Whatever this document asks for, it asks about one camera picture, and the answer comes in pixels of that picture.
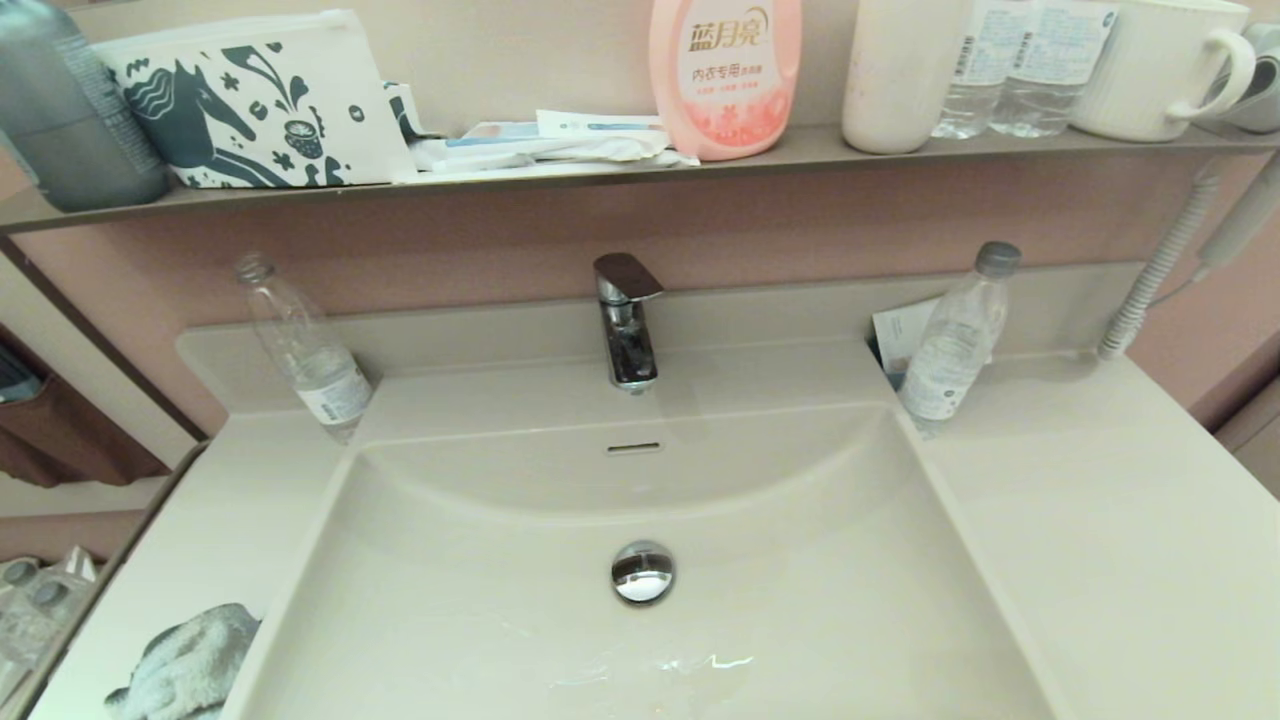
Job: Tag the clear labelled water bottle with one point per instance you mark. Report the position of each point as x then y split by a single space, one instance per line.
1051 70
976 70

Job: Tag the white paper card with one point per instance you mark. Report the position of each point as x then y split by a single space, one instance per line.
900 330

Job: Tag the chrome drain stopper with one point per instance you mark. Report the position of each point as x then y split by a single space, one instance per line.
643 572

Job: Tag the white ceramic sink basin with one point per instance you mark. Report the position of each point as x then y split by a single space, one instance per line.
800 600

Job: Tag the white ribbed mug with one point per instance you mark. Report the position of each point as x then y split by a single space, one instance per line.
1143 70

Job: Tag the white horse print pouch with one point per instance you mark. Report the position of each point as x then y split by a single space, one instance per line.
250 100

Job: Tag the small white patterned pouch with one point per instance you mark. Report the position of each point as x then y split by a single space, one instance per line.
404 105

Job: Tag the clear capless water bottle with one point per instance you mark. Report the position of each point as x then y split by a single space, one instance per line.
320 370

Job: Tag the white blue sachet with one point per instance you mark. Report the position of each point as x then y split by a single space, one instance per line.
503 132

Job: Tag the chrome faucet body spout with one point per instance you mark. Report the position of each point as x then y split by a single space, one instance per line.
630 350

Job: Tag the white toothbrush packet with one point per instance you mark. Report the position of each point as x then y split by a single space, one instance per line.
598 122

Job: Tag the clear bottle grey cap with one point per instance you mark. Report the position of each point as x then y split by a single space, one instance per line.
950 350

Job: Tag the pink detergent bottle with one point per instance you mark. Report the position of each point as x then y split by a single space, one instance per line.
725 90

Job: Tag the dark grey bottle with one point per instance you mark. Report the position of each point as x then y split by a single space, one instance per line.
75 120

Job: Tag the grey fluffy cleaning cloth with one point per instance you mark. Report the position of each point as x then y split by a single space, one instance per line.
190 670

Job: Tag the beige tumbler cup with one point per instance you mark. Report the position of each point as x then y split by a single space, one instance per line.
900 80

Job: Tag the grey wall shelf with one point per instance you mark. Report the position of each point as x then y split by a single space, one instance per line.
820 145

